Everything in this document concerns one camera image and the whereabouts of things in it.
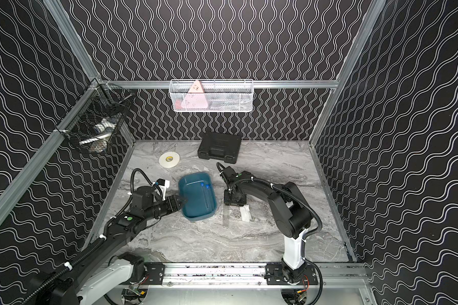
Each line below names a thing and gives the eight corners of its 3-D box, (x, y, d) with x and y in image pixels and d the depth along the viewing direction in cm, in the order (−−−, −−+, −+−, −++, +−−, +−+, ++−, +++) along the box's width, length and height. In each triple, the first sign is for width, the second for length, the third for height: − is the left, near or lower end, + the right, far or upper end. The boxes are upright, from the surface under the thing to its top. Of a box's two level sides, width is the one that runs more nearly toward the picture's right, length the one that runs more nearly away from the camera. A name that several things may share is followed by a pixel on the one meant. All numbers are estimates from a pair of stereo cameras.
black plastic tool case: (197, 157, 114) (196, 151, 110) (208, 134, 128) (207, 127, 123) (235, 165, 111) (235, 159, 106) (242, 140, 124) (243, 133, 120)
